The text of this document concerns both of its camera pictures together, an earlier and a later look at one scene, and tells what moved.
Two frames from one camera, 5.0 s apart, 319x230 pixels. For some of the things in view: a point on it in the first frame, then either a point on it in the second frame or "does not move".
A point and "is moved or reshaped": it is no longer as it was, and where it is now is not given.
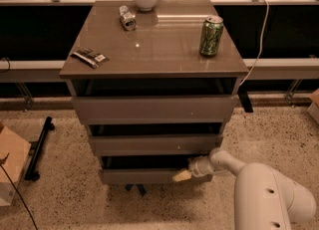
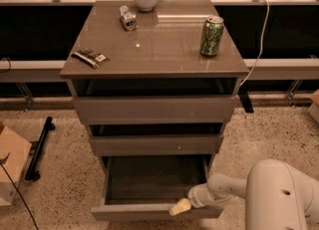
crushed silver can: x=127 y=18 does not move
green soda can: x=211 y=36 does not move
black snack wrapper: x=92 y=58 does not move
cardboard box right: x=313 y=110 does not move
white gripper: x=195 y=167 -> x=196 y=196
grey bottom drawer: x=147 y=169 is moved or reshaped
